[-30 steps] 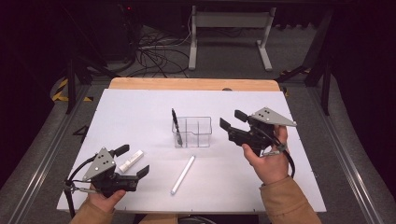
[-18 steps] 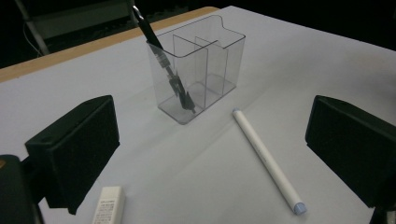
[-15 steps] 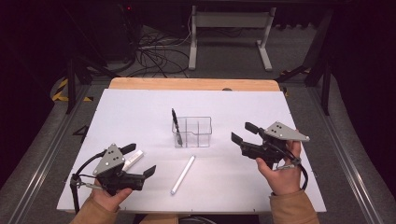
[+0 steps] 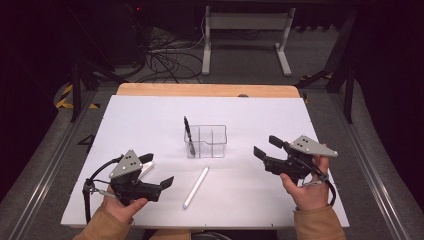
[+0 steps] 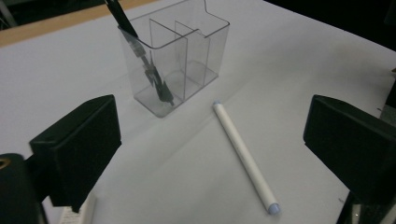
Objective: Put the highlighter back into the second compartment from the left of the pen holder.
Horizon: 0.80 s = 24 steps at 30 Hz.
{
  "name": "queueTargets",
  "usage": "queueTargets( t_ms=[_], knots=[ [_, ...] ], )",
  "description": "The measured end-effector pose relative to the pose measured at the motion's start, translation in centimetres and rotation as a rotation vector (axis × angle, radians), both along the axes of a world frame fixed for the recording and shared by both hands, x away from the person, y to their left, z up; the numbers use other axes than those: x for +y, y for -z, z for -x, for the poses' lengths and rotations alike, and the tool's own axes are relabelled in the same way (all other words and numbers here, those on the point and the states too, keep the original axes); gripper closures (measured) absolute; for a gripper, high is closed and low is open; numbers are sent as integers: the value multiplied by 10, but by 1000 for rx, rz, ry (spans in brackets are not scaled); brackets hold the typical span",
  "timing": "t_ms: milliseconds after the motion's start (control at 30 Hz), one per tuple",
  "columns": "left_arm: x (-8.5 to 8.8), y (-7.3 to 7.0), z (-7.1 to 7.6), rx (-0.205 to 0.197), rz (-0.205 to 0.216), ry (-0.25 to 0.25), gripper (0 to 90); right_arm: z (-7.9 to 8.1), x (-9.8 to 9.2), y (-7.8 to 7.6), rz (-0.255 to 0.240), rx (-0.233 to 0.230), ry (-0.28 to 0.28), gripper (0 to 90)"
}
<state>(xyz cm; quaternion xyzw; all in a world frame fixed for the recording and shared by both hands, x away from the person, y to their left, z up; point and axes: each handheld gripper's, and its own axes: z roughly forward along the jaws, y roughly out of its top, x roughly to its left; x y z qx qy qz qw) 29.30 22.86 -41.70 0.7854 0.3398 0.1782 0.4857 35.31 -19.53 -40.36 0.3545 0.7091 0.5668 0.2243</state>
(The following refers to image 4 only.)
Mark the yellow black hazard tape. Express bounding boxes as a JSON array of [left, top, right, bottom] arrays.
[[54, 83, 101, 110]]

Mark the aluminium floor rail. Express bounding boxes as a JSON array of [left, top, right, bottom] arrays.
[[6, 89, 98, 240], [328, 89, 412, 240]]

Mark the black metal stand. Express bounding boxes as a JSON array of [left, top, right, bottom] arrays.
[[294, 9, 357, 125], [65, 59, 129, 123]]

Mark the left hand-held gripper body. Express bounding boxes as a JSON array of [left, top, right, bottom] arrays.
[[108, 148, 163, 207]]

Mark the white board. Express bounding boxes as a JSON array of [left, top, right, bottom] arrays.
[[60, 94, 350, 230]]

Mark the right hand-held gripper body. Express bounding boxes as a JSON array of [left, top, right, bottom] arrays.
[[262, 134, 339, 185]]

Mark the left hand-held gripper cable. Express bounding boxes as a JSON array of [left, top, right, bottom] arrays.
[[82, 154, 125, 225]]

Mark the hand-held gripper cable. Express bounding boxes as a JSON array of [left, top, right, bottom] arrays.
[[82, 154, 125, 225], [301, 156, 338, 207]]

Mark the person's lap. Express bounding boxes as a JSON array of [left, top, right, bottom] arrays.
[[148, 228, 193, 240]]

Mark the wooden table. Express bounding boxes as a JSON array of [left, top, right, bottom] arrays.
[[116, 82, 301, 99]]

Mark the white pen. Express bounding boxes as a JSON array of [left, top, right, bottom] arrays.
[[182, 165, 211, 210]]

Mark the person's right hand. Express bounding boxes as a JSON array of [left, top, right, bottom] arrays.
[[279, 143, 331, 212]]

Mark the clear plastic organizer box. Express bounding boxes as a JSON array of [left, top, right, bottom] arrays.
[[183, 124, 228, 160]]

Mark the white metal stand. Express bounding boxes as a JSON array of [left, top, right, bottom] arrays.
[[201, 5, 297, 77]]

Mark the person's left hand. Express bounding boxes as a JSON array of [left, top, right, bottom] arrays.
[[101, 189, 150, 224]]

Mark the bundle of floor cables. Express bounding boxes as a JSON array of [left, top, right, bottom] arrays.
[[134, 28, 205, 84]]

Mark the black pen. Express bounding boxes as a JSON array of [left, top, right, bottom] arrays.
[[183, 115, 197, 157]]

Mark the black computer case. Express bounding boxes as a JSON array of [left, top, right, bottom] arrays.
[[108, 2, 149, 68]]

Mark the white eraser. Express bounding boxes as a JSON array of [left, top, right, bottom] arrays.
[[137, 161, 156, 180]]

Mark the right hand-held gripper cable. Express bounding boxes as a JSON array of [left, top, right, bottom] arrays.
[[301, 156, 338, 207]]

